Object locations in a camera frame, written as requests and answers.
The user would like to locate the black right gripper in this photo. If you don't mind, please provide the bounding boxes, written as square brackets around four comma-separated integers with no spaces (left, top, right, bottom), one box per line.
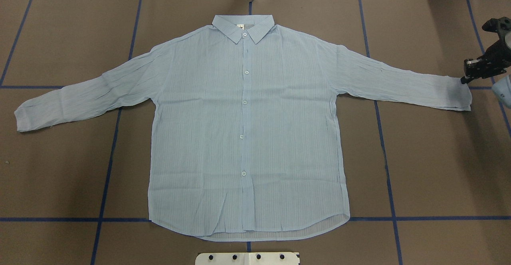
[460,16,511,84]

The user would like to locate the light blue button-up shirt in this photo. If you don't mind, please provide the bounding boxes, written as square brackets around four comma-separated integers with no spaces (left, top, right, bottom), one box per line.
[14,15,471,242]

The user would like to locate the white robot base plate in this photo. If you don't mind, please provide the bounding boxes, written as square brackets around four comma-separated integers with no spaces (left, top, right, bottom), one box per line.
[195,252,301,265]

